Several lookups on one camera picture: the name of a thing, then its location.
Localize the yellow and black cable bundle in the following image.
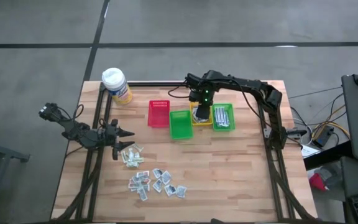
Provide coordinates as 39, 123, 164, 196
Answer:
290, 93, 351, 141

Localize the green plastic basket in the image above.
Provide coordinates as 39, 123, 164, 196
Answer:
211, 103, 237, 131
169, 110, 194, 141

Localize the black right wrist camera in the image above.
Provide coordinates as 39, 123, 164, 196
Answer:
196, 105, 213, 121

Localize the yellow Lysol wipes canister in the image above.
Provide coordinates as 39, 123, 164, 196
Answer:
101, 67, 134, 106

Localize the red plastic basket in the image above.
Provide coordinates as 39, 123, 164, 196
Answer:
147, 100, 171, 129

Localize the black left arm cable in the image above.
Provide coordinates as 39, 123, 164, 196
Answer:
73, 104, 85, 121

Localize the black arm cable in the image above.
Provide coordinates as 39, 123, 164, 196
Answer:
167, 81, 195, 100
73, 104, 85, 121

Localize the white paper sheet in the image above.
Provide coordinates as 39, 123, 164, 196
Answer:
300, 144, 322, 158

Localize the black desk beam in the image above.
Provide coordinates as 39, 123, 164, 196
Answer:
303, 140, 354, 171

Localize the black power supply box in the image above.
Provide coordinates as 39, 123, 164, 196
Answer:
310, 125, 335, 149

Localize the yellow plastic basket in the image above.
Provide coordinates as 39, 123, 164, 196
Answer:
190, 101, 213, 127

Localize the thin black floor cable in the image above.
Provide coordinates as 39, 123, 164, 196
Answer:
288, 86, 343, 100

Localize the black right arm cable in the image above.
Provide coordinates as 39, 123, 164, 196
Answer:
167, 81, 195, 100

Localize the red crumpled object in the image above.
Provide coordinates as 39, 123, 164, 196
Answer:
308, 172, 329, 192

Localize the grey metal stand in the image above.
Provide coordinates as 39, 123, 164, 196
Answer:
0, 124, 30, 224

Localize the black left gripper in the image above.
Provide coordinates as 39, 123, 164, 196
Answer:
104, 118, 136, 161

